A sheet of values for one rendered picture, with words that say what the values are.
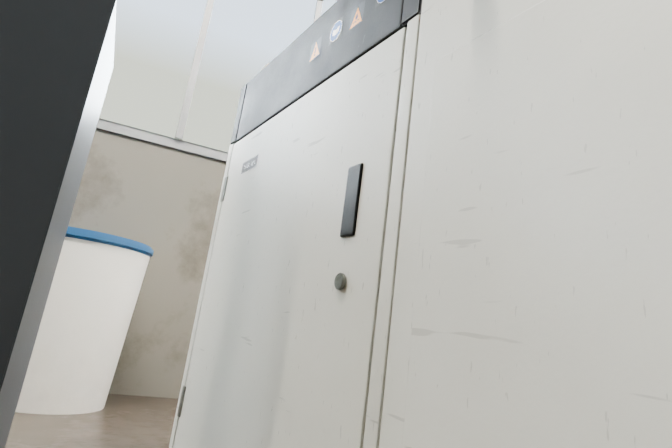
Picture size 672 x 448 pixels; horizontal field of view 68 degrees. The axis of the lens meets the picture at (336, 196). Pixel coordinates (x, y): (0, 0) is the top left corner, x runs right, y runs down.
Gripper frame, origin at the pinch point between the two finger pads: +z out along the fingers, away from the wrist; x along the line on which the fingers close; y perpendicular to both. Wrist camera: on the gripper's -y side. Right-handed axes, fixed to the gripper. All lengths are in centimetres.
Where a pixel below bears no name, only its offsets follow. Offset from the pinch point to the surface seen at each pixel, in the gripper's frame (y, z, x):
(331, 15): 21.1, 26.3, 19.9
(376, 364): 53, 80, 26
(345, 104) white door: 32, 46, 23
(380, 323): 50, 76, 27
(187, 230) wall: 66, -47, -141
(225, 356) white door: 69, 58, -11
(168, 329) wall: 97, -12, -152
